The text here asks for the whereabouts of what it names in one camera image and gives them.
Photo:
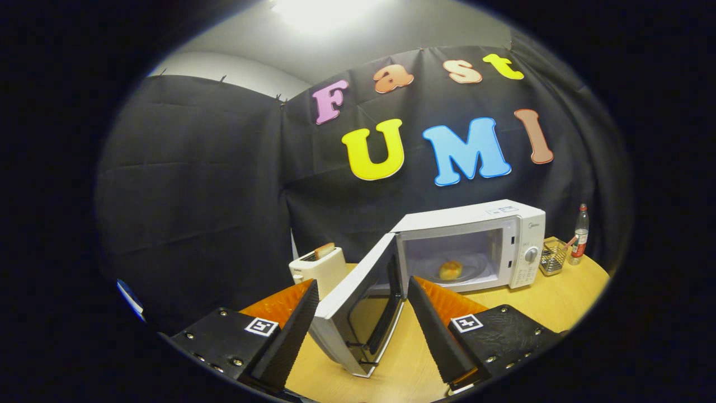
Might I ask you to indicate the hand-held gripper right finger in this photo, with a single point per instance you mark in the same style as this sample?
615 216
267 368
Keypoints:
436 336

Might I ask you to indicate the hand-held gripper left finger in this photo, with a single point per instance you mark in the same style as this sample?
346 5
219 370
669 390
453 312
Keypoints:
291 330

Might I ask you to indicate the golden bread roll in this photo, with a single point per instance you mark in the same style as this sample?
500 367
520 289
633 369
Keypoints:
450 271

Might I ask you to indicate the white microwave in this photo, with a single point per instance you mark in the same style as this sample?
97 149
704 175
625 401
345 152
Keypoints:
475 215

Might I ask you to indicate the white toaster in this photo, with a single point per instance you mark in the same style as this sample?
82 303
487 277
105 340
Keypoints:
324 271

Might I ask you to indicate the toast slice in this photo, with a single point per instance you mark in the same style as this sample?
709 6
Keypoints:
325 250

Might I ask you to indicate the red striped straw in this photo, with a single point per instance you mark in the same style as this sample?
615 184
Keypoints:
571 242

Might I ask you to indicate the clear bottle with red label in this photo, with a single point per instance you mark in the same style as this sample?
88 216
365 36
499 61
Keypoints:
579 235

